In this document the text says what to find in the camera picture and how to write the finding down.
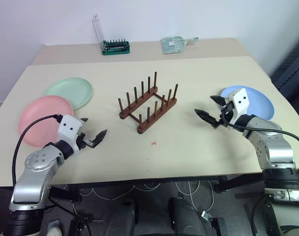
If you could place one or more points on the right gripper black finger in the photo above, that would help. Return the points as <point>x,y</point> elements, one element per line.
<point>218,100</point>
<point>207,118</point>

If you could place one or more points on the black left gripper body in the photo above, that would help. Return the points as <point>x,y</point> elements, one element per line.
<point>82,142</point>

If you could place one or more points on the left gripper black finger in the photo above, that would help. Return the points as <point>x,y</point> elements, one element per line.
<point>85,120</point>
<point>99,138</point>

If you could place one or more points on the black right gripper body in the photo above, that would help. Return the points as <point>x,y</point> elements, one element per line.
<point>228,108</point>

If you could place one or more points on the blue plate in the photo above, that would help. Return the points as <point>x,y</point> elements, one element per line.
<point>260,103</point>

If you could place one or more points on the green plate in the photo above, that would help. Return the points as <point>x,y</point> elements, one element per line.
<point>70,88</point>

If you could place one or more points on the red plate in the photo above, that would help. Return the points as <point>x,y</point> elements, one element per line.
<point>41,108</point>

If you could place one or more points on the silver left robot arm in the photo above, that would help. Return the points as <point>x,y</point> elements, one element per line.
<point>34,172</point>

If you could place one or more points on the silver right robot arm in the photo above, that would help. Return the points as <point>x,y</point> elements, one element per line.
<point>275,152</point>

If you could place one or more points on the wooden dish rack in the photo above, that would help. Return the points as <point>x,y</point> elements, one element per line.
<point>152,123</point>

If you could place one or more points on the pale green plastic packet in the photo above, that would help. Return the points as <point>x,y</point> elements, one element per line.
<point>171,45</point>

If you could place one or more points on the green screwdriver bit set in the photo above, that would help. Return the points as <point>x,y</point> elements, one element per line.
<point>115,50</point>

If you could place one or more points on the black ribbed panel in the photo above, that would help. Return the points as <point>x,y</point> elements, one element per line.
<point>292,66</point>

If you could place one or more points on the dark grey rounded shape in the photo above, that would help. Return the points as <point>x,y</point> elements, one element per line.
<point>186,216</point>

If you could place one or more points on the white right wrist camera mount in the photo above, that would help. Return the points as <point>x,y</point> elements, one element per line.
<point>240,103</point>

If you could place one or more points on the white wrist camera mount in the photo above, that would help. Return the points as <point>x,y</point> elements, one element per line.
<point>69,127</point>
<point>240,103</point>

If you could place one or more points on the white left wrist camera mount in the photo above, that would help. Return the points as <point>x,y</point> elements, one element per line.
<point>69,127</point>

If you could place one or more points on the black table frame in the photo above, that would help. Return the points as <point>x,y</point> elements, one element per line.
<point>233,183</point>

